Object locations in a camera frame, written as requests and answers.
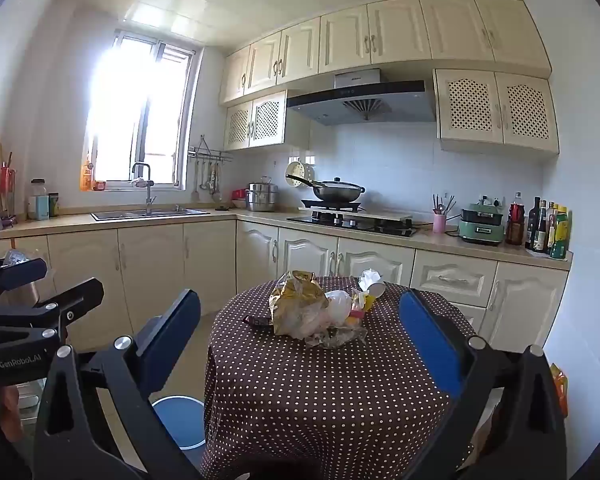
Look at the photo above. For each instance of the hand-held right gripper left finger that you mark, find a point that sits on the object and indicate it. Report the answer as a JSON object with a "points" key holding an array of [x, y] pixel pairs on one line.
{"points": [[172, 332]]}

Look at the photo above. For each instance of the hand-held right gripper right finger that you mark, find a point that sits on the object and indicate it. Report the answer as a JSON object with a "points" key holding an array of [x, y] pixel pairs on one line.
{"points": [[430, 345]]}

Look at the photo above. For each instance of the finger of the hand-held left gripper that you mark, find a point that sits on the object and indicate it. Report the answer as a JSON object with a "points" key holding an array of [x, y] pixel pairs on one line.
{"points": [[80, 297], [20, 272]]}

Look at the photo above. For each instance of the blue trash bin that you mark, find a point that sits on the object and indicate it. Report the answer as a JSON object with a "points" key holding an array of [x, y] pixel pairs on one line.
{"points": [[180, 422]]}

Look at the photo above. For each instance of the gold snack bag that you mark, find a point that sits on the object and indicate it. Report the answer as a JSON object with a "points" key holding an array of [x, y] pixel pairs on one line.
{"points": [[300, 300]]}

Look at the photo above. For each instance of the person's left hand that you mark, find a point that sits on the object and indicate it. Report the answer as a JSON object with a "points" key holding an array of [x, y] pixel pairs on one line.
{"points": [[11, 410]]}

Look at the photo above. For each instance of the hanging clear plastic bag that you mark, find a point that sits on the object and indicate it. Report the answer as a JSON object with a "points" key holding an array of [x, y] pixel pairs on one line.
{"points": [[15, 257]]}

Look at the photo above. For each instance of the stainless steel bin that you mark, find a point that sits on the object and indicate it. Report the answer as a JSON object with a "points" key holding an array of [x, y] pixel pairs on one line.
{"points": [[27, 297]]}

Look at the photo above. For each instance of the white paper cup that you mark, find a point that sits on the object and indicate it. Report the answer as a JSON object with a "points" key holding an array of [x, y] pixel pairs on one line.
{"points": [[376, 294]]}

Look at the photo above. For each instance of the cream base cabinets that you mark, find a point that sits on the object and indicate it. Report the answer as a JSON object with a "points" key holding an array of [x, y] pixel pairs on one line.
{"points": [[150, 260]]}

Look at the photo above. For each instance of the yellow and pink wrapper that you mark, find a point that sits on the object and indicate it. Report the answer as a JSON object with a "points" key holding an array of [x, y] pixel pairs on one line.
{"points": [[360, 306]]}

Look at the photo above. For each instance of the dark snack wrapper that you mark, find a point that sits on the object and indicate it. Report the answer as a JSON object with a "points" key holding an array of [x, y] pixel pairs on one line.
{"points": [[257, 321]]}

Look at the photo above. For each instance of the glass jar with white lid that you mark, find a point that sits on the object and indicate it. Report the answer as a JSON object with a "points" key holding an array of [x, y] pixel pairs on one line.
{"points": [[37, 187]]}

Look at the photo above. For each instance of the crumpled white tissue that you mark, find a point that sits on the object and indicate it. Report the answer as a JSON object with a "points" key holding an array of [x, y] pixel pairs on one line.
{"points": [[370, 276]]}

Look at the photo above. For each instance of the crumpled clear plastic wrapper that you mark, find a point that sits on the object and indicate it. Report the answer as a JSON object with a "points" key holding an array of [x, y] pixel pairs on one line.
{"points": [[335, 337]]}

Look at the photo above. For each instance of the stainless steel sink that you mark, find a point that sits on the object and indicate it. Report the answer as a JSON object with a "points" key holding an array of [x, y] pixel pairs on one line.
{"points": [[130, 215]]}

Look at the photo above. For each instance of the pink utensil holder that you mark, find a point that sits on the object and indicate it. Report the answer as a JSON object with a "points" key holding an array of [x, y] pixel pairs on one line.
{"points": [[439, 223]]}

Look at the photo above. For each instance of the green electric cooker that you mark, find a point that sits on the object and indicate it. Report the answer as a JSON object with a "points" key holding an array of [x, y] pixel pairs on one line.
{"points": [[480, 230]]}

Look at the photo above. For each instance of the orange plastic bag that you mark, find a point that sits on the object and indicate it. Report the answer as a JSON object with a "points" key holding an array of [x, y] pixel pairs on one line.
{"points": [[560, 385]]}

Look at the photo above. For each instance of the brown polka-dot tablecloth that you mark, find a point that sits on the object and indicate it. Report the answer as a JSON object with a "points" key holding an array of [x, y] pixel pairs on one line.
{"points": [[305, 400]]}

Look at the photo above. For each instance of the black gas stove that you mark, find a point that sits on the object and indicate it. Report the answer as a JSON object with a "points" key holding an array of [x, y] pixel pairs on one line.
{"points": [[360, 222]]}

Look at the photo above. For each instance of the row of condiment bottles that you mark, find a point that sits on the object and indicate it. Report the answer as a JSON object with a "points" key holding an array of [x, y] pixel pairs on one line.
{"points": [[535, 230]]}

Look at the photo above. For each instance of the stainless steamer pot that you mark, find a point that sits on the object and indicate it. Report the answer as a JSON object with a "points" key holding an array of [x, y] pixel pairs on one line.
{"points": [[261, 197]]}

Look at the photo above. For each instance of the black wok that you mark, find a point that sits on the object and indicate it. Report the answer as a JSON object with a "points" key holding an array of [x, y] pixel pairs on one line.
{"points": [[337, 192]]}

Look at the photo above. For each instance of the hanging utensil rack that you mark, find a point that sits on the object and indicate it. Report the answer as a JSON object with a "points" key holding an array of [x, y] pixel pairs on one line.
{"points": [[210, 155]]}

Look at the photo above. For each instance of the kitchen window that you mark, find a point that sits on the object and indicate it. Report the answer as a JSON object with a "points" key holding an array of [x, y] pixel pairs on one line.
{"points": [[145, 110]]}

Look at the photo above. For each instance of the pale yellow colander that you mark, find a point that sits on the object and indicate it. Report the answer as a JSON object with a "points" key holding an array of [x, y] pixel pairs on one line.
{"points": [[297, 170]]}

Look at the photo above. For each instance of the cream lattice-door cabinet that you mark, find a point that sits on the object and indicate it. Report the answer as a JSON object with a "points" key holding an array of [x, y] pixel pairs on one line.
{"points": [[495, 105], [265, 120]]}

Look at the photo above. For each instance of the black range hood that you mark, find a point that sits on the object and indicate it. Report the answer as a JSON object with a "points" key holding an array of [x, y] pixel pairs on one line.
{"points": [[370, 97]]}

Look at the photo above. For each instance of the cream upper wall cabinets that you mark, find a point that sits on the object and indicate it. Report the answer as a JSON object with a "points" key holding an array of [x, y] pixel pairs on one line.
{"points": [[395, 30]]}

